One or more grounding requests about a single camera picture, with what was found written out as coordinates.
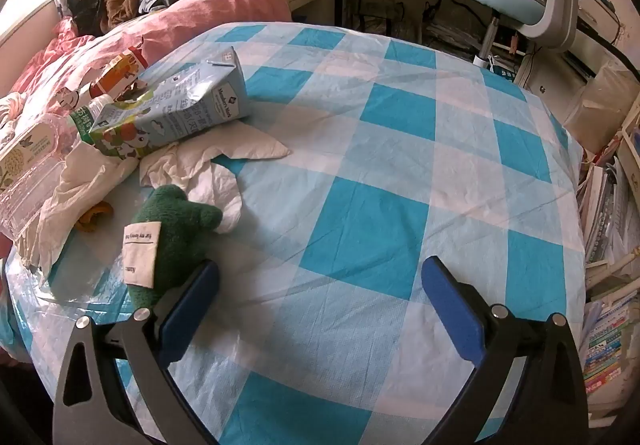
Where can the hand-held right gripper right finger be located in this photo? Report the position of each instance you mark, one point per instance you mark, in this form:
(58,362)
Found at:
(452,310)

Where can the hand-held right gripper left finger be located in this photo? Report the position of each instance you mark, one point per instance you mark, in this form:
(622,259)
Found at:
(187,310)

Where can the green plush toy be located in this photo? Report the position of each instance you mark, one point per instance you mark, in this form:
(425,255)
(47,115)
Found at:
(175,230)

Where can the orange snack wrapper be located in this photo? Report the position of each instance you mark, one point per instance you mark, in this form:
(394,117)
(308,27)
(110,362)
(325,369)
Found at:
(92,217)

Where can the blue checked tablecloth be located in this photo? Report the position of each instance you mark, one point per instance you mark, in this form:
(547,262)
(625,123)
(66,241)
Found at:
(350,175)

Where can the stack of books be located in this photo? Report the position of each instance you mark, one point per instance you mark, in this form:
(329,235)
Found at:
(605,225)

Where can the green white milk carton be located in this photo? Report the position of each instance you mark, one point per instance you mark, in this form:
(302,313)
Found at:
(190,100)

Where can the clear plastic bottle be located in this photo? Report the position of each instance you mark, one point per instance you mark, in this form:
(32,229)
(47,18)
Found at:
(30,160)

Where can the white bookshelf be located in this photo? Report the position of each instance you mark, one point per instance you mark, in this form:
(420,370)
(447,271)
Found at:
(627,145)

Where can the torn orange white carton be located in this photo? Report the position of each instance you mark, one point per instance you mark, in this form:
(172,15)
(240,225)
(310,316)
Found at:
(117,72)

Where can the beige paper bag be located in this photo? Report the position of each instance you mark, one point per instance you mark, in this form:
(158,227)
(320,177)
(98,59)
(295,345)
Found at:
(600,110)

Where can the pink blanket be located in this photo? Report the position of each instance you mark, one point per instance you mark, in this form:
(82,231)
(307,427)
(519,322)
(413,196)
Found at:
(200,10)

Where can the brown fuzzy cloth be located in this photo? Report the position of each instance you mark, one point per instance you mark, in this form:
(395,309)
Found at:
(120,5)

